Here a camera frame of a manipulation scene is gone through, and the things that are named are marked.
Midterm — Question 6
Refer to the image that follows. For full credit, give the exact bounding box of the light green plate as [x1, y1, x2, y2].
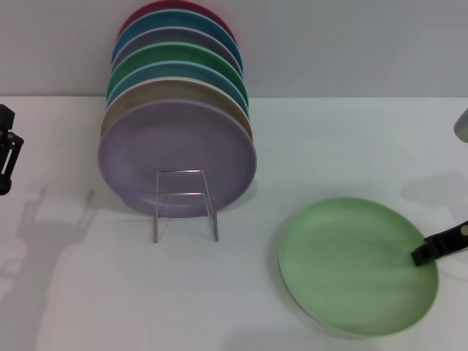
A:
[278, 196, 439, 339]

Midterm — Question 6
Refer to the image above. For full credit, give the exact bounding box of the lavender plate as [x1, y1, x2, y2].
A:
[97, 97, 258, 219]

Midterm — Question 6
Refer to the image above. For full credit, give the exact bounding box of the beige plate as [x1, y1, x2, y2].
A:
[100, 76, 254, 143]

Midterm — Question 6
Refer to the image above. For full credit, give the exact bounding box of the light blue plate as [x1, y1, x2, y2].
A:
[105, 60, 252, 118]

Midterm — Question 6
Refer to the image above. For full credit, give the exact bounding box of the dark green plate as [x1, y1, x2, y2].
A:
[107, 42, 250, 107]

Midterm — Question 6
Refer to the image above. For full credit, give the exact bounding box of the grey purple plate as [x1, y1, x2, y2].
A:
[110, 26, 244, 80]

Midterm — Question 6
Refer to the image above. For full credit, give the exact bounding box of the teal blue plate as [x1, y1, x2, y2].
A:
[111, 10, 244, 74]

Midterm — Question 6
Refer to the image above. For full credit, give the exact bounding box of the red plate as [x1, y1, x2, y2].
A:
[116, 0, 238, 47]

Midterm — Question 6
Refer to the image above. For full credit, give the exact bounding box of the clear wire plate rack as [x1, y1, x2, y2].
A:
[152, 169, 219, 244]

